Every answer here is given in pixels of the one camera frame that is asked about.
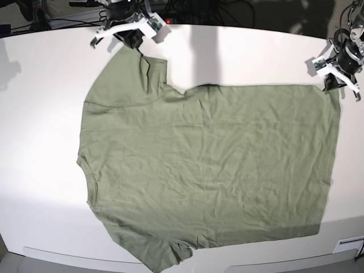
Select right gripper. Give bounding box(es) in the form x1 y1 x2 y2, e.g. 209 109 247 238
90 2 144 49

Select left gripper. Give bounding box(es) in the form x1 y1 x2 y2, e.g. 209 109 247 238
324 38 363 101

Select green T-shirt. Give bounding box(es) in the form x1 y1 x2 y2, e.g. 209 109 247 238
77 47 341 272

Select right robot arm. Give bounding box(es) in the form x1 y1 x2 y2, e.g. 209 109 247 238
98 1 142 48

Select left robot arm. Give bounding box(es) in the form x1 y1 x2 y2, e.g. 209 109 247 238
324 1 363 102

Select white label sticker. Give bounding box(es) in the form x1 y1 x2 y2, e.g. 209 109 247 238
333 237 363 254

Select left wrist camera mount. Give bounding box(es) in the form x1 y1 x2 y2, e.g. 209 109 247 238
312 44 335 77

